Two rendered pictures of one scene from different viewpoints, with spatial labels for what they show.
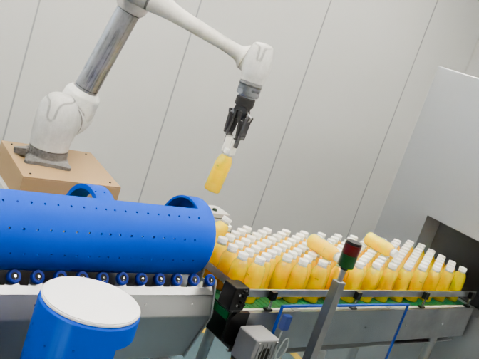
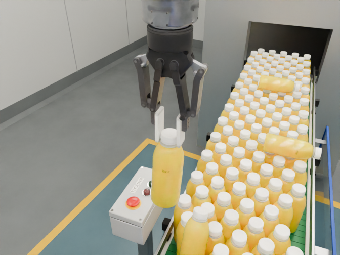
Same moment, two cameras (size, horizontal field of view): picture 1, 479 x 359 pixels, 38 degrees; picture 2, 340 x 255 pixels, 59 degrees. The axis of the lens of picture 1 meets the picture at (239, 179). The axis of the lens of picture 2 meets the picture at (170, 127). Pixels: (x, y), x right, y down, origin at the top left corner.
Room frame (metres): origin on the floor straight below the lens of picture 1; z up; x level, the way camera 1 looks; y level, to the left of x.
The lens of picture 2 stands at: (2.27, 0.30, 1.75)
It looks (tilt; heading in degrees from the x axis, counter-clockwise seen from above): 34 degrees down; 334
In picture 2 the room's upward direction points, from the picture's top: straight up
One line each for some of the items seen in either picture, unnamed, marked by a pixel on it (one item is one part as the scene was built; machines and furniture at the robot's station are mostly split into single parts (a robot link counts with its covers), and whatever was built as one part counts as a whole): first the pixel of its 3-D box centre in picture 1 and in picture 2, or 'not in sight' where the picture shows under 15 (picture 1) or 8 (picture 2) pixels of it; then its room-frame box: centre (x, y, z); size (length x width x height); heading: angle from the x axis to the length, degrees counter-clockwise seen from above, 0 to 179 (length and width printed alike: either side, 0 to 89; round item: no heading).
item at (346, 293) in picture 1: (378, 293); (312, 137); (2.95, -0.74, 0.96); 1.60 x 0.01 x 0.03; 132
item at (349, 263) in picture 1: (347, 260); not in sight; (2.50, -0.47, 1.18); 0.06 x 0.06 x 0.05
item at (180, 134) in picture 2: (233, 147); (180, 129); (2.70, 0.06, 1.41); 0.03 x 0.01 x 0.07; 132
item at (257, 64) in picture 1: (258, 63); not in sight; (2.73, 0.08, 1.75); 0.13 x 0.11 x 0.16; 0
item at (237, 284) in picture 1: (232, 295); not in sight; (2.39, -0.11, 0.95); 0.10 x 0.07 x 0.10; 42
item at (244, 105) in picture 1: (242, 107); (170, 50); (2.71, 0.08, 1.57); 0.08 x 0.07 x 0.09; 42
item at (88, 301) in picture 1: (91, 300); not in sight; (1.80, 0.28, 1.03); 0.28 x 0.28 x 0.01
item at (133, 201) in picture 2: not in sight; (133, 202); (2.83, 0.13, 1.11); 0.04 x 0.04 x 0.01
